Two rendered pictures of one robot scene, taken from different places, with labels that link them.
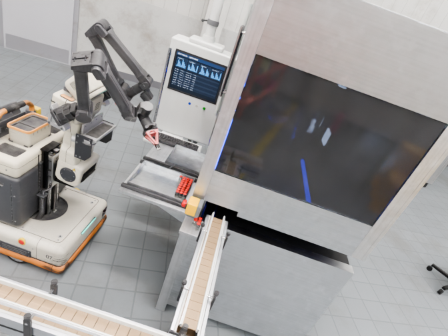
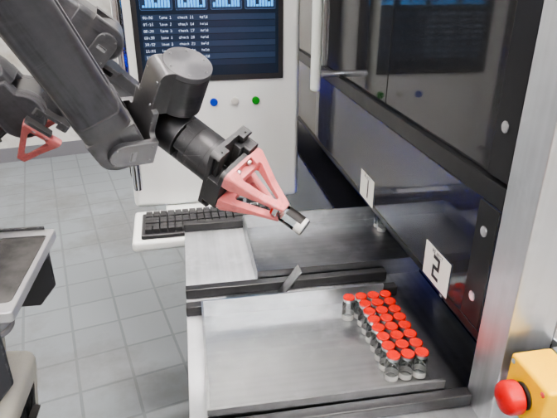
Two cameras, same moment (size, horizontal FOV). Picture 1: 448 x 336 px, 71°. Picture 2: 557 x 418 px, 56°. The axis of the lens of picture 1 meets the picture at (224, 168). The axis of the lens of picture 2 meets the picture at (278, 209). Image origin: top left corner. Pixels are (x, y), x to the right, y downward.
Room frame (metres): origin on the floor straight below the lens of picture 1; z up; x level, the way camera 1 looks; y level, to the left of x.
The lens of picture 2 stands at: (0.88, 0.46, 1.45)
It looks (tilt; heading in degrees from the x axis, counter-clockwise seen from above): 25 degrees down; 352
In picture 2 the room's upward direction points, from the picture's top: straight up
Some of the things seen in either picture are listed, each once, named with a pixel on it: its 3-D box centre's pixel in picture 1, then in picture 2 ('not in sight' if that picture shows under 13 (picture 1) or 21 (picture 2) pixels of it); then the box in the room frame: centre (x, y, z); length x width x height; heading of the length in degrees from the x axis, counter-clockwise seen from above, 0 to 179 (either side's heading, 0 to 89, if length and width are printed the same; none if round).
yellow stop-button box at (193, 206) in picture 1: (193, 206); (549, 391); (1.30, 0.08, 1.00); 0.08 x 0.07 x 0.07; 92
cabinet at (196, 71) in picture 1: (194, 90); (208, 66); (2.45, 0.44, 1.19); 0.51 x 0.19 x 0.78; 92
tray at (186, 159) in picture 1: (193, 162); (324, 240); (1.89, 0.21, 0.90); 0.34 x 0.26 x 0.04; 92
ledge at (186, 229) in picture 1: (194, 228); not in sight; (1.29, 0.04, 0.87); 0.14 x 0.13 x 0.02; 92
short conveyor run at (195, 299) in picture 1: (204, 266); not in sight; (1.02, -0.07, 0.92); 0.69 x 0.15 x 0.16; 2
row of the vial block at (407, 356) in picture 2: (183, 188); (388, 332); (1.55, 0.18, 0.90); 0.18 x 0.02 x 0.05; 1
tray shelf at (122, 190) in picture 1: (176, 173); (311, 297); (1.71, 0.28, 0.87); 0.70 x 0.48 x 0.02; 2
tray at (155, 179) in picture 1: (163, 181); (309, 344); (1.54, 0.32, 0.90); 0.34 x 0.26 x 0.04; 91
